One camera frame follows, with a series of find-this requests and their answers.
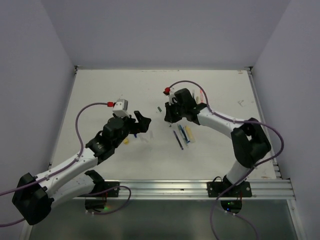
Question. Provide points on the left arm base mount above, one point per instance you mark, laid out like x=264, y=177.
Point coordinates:
x=98, y=194

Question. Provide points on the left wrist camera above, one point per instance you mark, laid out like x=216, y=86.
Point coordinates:
x=120, y=108

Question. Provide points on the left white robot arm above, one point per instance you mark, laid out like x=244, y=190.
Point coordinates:
x=38, y=195

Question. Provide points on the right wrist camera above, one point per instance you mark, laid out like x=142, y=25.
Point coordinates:
x=171, y=97

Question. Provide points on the orange highlighter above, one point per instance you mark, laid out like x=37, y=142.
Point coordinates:
x=201, y=96

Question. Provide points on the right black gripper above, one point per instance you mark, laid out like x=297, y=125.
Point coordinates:
x=169, y=116

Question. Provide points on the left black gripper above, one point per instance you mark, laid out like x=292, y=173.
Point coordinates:
x=142, y=121

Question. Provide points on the aluminium rail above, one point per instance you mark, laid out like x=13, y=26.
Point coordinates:
x=266, y=189

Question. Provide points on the blue pen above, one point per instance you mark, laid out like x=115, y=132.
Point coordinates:
x=182, y=134

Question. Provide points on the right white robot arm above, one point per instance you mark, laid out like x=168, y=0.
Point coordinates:
x=249, y=141

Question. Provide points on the purple pen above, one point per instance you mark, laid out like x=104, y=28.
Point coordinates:
x=178, y=140

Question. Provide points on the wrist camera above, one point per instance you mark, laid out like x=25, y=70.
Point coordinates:
x=120, y=108
x=171, y=97

